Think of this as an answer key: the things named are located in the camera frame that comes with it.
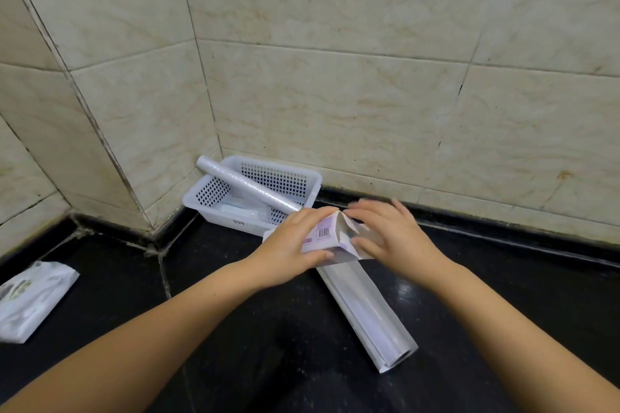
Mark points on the person's right hand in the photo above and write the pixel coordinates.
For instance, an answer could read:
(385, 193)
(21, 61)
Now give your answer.
(402, 243)

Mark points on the person's left hand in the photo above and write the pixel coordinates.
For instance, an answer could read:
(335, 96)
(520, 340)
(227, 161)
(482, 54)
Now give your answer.
(281, 253)

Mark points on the person's right thumb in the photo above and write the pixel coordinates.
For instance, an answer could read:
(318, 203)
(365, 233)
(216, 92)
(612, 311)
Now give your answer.
(365, 246)

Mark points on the person's left thumb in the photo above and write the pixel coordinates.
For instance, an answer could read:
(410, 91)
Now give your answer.
(317, 256)

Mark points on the purple and white carton box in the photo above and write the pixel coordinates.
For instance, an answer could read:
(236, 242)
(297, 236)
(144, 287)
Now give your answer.
(325, 233)

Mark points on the person's left forearm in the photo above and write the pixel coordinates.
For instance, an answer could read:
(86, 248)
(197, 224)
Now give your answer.
(145, 345)

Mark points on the person's right forearm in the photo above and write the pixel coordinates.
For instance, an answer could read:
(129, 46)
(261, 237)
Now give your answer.
(523, 345)

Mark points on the plastic wrap roll with paper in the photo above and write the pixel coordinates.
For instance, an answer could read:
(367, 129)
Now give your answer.
(368, 316)

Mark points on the clear plastic packet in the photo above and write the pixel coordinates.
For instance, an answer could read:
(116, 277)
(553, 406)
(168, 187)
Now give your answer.
(242, 212)

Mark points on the white perforated plastic basket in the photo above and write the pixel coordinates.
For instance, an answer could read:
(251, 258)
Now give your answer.
(271, 180)

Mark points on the clear plastic film roll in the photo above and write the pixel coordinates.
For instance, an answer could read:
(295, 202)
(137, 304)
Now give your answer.
(247, 183)

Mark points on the white printed plastic packet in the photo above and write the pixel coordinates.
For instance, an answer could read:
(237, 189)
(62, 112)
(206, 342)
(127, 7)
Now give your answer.
(31, 299)

